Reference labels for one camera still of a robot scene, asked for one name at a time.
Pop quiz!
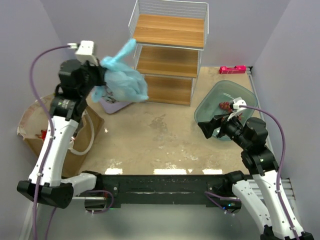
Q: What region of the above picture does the clear green food container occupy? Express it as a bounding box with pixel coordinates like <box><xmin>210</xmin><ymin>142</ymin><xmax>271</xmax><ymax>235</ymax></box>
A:
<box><xmin>193</xmin><ymin>79</ymin><xmax>259</xmax><ymax>142</ymax></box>

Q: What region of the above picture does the black base frame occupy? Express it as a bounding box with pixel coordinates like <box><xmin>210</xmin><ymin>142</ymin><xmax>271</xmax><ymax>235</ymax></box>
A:
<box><xmin>98</xmin><ymin>171</ymin><xmax>253</xmax><ymax>210</ymax></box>

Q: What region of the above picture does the lavender cutting board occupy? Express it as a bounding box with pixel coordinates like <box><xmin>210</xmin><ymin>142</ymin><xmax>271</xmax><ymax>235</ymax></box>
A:
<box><xmin>99</xmin><ymin>99</ymin><xmax>131</xmax><ymax>114</ymax></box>

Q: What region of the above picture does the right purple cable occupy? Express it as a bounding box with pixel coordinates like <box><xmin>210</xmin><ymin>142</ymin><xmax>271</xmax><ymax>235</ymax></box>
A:
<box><xmin>204</xmin><ymin>104</ymin><xmax>301</xmax><ymax>240</ymax></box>

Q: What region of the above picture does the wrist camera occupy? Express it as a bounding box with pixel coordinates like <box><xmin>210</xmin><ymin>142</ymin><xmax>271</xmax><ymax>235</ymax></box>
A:
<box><xmin>67</xmin><ymin>40</ymin><xmax>100</xmax><ymax>66</ymax></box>
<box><xmin>227</xmin><ymin>97</ymin><xmax>247</xmax><ymax>121</ymax></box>

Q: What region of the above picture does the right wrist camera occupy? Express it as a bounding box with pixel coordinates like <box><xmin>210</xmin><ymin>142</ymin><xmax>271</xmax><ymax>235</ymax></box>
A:
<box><xmin>227</xmin><ymin>97</ymin><xmax>247</xmax><ymax>121</ymax></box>

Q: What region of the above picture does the pink box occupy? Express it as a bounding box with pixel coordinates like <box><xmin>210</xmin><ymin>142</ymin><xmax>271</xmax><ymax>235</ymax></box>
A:
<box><xmin>219</xmin><ymin>65</ymin><xmax>247</xmax><ymax>75</ymax></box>

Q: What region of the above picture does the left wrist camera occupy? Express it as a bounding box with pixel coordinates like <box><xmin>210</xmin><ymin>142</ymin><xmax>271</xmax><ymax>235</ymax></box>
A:
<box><xmin>67</xmin><ymin>40</ymin><xmax>100</xmax><ymax>66</ymax></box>

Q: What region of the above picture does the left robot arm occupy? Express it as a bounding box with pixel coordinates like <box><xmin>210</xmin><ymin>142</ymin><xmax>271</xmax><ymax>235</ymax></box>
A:
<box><xmin>16</xmin><ymin>59</ymin><xmax>106</xmax><ymax>209</ymax></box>

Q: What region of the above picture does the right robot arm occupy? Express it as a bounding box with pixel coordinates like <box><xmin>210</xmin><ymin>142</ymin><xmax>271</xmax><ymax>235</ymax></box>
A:
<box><xmin>197</xmin><ymin>115</ymin><xmax>314</xmax><ymax>240</ymax></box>

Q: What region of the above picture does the red candy bag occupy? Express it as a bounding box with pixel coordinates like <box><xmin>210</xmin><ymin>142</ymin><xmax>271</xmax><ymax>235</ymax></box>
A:
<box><xmin>35</xmin><ymin>129</ymin><xmax>47</xmax><ymax>141</ymax></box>

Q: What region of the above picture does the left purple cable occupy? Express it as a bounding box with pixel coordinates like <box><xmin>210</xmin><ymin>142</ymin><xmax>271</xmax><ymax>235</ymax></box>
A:
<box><xmin>29</xmin><ymin>44</ymin><xmax>115</xmax><ymax>240</ymax></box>

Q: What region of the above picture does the red grape bunch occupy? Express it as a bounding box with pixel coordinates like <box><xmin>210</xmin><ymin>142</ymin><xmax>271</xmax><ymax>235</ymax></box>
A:
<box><xmin>219</xmin><ymin>101</ymin><xmax>243</xmax><ymax>120</ymax></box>

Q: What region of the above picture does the brown paper grocery bag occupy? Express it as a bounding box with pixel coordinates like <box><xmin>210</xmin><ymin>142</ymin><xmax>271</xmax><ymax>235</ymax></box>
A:
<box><xmin>17</xmin><ymin>101</ymin><xmax>105</xmax><ymax>178</ymax></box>

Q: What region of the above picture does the light blue plastic bag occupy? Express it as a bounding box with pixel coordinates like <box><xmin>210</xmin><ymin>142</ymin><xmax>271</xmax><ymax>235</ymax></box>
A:
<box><xmin>91</xmin><ymin>38</ymin><xmax>149</xmax><ymax>103</ymax></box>

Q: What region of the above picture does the white wire wooden shelf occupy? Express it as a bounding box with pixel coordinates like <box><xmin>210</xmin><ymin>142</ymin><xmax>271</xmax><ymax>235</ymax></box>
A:
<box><xmin>128</xmin><ymin>0</ymin><xmax>209</xmax><ymax>106</ymax></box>

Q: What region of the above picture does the purple cable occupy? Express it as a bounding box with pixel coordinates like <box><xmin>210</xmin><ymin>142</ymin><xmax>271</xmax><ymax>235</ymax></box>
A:
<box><xmin>29</xmin><ymin>44</ymin><xmax>115</xmax><ymax>240</ymax></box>
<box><xmin>204</xmin><ymin>104</ymin><xmax>301</xmax><ymax>240</ymax></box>

